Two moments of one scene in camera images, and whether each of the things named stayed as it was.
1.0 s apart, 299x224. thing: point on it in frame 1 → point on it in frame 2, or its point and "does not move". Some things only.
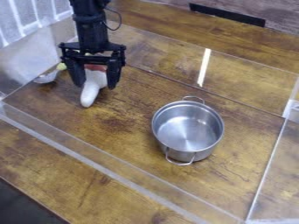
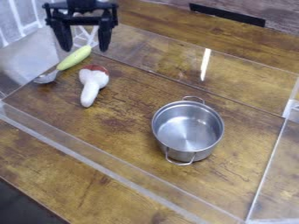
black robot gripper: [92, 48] → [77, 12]
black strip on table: [227, 14] does not move
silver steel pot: [188, 127] does not move
